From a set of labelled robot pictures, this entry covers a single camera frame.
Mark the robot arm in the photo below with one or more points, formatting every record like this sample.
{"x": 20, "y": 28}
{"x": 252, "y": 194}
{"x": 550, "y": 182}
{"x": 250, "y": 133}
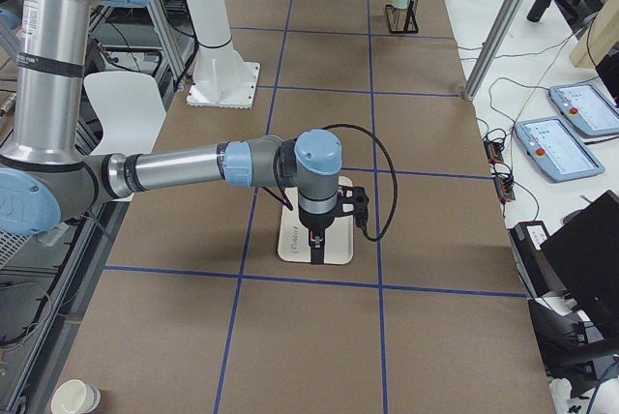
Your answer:
{"x": 81, "y": 140}

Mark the cream rabbit tray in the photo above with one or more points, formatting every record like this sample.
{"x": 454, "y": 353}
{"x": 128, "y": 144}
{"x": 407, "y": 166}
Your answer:
{"x": 330, "y": 243}

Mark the black wire cup rack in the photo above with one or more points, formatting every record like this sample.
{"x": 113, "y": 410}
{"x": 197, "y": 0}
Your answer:
{"x": 402, "y": 22}

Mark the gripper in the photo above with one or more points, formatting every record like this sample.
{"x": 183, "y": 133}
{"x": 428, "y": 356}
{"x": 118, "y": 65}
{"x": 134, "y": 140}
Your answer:
{"x": 313, "y": 223}

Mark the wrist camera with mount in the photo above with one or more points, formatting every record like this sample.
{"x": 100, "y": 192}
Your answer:
{"x": 353, "y": 201}

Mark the teach pendant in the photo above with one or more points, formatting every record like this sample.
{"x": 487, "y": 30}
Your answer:
{"x": 587, "y": 108}
{"x": 556, "y": 150}

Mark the white chair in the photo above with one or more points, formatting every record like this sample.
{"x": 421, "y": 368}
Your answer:
{"x": 130, "y": 109}

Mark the black box on desk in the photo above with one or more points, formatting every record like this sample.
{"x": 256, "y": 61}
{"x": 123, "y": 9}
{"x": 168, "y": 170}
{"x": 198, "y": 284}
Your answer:
{"x": 537, "y": 274}

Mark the black monitor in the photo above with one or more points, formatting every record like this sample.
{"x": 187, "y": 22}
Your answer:
{"x": 584, "y": 255}

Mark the paper cup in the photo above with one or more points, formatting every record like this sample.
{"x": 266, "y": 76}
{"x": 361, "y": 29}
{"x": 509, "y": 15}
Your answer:
{"x": 75, "y": 397}

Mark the teach pendant near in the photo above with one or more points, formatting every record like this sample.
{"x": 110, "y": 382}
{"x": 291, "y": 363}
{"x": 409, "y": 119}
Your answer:
{"x": 556, "y": 150}

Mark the teach pendant far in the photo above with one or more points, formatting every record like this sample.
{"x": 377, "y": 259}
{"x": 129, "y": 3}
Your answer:
{"x": 587, "y": 108}

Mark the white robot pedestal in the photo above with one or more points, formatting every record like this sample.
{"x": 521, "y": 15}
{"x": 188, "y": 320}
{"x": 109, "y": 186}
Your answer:
{"x": 220, "y": 76}

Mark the aluminium frame post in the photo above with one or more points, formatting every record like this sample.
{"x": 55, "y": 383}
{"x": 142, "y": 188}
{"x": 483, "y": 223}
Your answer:
{"x": 494, "y": 39}

